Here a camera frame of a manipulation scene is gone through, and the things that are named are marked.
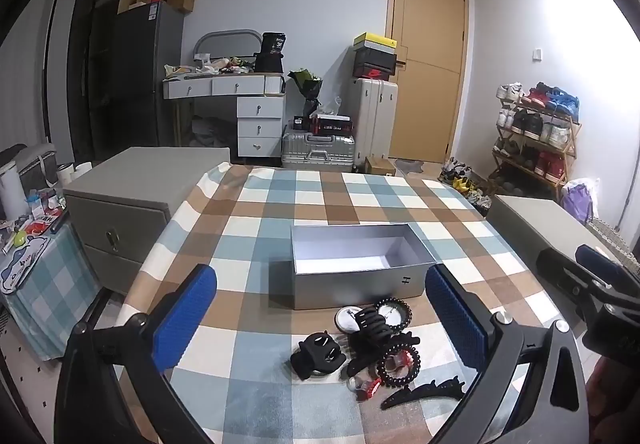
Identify wooden shoe rack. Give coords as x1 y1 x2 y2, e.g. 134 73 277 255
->
488 94 582 199

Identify black beaded bracelet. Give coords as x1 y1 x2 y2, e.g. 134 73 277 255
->
375 296 412 333

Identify wooden door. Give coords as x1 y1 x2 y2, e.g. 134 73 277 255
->
387 0 471 163

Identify small brown cardboard box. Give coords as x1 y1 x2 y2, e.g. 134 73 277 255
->
363 156 397 176

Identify white bin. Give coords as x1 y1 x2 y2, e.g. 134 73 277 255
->
0 168 29 221

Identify rows of shoes on rack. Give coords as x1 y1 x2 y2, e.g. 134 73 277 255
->
495 82 581 181

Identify dark grey refrigerator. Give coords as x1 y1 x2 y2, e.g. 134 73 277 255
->
111 1 186 161

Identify silver suitcase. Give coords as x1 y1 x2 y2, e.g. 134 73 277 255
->
280 131 356 171

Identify purple bag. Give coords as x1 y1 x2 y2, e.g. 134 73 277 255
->
560 178 599 225

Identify white plastic bag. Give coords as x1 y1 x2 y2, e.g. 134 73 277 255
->
314 96 344 118

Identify white paper rolls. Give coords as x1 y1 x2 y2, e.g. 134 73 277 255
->
55 161 94 186

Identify grey nightstand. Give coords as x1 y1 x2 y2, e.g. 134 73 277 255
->
64 146 232 296
486 194 625 271

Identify dark tall wardrobe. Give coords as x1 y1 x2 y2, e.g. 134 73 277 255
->
66 0 137 166

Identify small round black hair claw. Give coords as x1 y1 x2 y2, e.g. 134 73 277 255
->
290 331 347 381

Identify grey clothing under desk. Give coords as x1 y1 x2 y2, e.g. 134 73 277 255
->
192 116 236 148

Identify black bag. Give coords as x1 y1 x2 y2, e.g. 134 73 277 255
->
253 31 285 74

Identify clutter on small table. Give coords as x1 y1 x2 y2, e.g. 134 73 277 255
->
0 189 67 255

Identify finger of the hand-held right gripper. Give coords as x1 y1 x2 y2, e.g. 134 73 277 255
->
575 244 640 297
536 248 598 305

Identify silver rectangular box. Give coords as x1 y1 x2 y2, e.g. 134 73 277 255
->
269 223 439 311

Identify small table with plaid cloth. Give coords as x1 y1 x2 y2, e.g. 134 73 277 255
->
0 219 102 361

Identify white desk with drawers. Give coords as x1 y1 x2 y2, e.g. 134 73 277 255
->
162 71 287 160

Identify dark spiral hair tie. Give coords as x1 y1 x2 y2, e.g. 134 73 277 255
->
376 345 421 386

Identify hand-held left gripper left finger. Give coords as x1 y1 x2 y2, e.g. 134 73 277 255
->
55 264 218 444

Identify round badge in hair tie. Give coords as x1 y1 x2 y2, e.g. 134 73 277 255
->
379 302 407 329

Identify large black hair claw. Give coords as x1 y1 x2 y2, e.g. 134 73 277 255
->
346 306 422 377

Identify long black hair claw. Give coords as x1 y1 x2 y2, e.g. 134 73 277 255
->
380 375 466 411

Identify yellow shoe box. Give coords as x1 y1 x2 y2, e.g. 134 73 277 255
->
353 32 399 51

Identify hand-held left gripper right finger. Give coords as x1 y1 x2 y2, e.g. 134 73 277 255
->
425 264 588 444

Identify arched grey mirror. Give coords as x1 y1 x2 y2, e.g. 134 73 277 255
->
192 28 264 70

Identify plaid tablecloth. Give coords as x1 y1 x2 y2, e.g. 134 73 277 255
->
116 163 587 444

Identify clutter on desk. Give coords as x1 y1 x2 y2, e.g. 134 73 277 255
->
164 53 257 79

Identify red clear hair clip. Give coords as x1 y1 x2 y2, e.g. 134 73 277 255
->
347 373 384 401

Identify wicker basket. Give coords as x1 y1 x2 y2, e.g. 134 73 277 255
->
589 218 640 276

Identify black and red shoe box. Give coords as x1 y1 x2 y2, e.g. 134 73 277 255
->
352 63 396 80

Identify bouquet in black wrap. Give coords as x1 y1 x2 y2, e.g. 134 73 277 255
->
288 68 325 118

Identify cream suitcase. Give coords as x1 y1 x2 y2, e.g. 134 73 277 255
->
348 77 400 171

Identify pile of shoes on floor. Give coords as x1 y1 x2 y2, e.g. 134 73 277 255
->
439 158 497 216

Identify open cardboard box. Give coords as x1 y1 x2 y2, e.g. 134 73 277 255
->
162 0 204 14

